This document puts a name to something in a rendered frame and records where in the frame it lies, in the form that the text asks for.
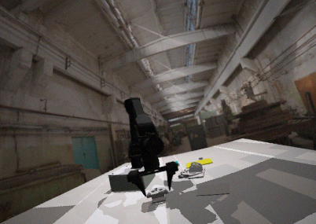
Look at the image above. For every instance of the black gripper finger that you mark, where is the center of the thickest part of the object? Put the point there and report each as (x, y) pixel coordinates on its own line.
(140, 186)
(169, 178)

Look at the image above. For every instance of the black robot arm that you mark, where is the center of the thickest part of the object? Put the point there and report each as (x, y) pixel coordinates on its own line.
(141, 128)

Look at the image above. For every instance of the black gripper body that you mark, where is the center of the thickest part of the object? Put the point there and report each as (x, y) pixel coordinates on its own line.
(151, 164)

